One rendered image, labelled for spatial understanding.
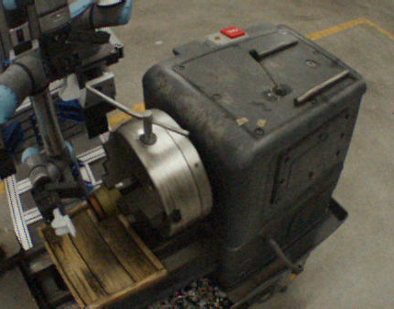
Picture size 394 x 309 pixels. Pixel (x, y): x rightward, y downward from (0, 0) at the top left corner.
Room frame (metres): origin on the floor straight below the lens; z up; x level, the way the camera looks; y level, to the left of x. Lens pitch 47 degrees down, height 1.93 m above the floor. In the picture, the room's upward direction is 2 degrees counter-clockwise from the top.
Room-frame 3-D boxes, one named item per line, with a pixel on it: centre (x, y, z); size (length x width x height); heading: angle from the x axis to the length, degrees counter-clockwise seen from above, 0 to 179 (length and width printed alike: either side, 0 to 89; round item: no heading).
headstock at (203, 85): (0.96, -0.21, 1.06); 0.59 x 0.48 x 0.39; 125
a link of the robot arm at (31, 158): (0.77, 0.51, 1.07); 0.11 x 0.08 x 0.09; 34
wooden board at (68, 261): (0.58, 0.32, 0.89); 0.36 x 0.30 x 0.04; 35
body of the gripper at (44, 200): (0.63, 0.43, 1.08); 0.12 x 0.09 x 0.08; 34
